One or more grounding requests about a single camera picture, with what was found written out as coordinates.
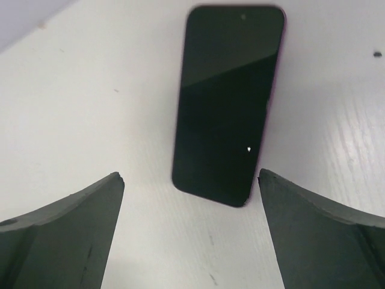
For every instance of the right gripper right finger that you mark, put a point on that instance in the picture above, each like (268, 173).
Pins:
(320, 243)

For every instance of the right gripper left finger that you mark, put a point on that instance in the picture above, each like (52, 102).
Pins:
(65, 244)

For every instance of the purple-case smartphone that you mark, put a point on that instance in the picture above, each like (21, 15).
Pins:
(230, 55)

